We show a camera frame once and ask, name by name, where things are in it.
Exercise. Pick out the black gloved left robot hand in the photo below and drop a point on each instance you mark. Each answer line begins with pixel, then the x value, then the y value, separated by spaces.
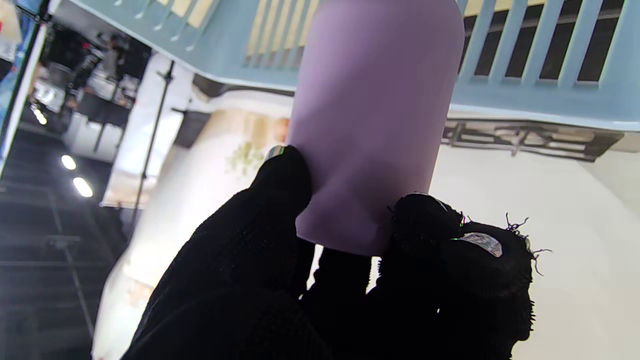
pixel 235 290

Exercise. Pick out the blue plastic dish rack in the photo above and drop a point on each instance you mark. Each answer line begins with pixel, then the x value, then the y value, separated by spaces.
pixel 550 105

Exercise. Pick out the purple cup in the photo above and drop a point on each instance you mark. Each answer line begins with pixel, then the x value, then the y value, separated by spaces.
pixel 375 125

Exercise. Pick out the black backdrop stand pole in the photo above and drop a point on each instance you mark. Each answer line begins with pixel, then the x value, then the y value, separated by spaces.
pixel 152 135

